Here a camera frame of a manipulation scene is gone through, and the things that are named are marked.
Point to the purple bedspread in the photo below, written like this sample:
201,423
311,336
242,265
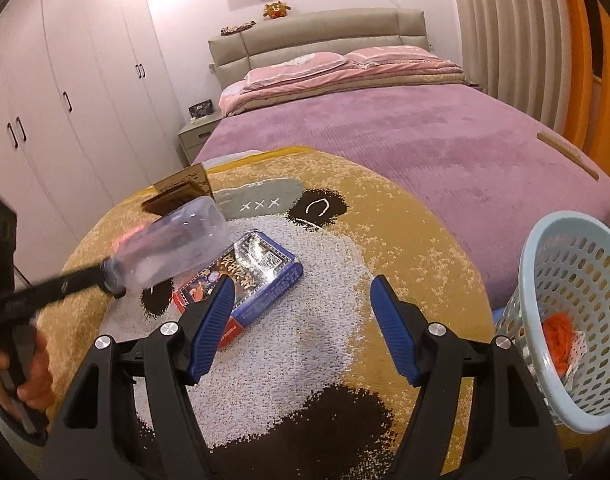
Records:
385,130

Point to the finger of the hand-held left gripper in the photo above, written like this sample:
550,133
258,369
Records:
65,285

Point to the clear plastic bottle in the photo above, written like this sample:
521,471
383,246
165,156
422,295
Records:
175,245

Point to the orange curtain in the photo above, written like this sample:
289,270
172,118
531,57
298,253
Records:
585,60

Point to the beige upholstered bed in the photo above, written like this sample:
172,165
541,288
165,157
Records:
310,35

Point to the brown cardboard box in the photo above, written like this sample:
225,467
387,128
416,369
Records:
180,195

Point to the beige curtain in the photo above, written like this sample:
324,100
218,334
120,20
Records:
505,35

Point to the round yellow panda rug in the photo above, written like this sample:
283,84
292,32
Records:
385,220

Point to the light blue plastic basket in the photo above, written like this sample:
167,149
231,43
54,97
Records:
535,270

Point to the wooden stick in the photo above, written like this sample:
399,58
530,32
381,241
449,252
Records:
565,152

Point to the beige nightstand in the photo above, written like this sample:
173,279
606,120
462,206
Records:
197,135

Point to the orange plastic bag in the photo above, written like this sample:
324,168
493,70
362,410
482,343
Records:
557,335

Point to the folded pink quilt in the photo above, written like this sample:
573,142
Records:
235,97

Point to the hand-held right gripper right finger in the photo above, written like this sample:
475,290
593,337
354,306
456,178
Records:
395,330

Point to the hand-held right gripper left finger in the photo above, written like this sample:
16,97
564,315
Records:
212,330

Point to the pink pillow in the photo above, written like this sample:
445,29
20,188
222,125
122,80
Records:
390,55
295,69

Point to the white wardrobe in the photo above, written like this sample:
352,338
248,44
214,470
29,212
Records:
85,85

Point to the person's left hand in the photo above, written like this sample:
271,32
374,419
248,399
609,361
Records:
35,380

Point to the blue playing card box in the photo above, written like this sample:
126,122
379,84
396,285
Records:
255,270

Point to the orange plush toy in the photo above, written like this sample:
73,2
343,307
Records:
276,11

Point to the patterned cloth pouch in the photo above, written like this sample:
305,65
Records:
237,27

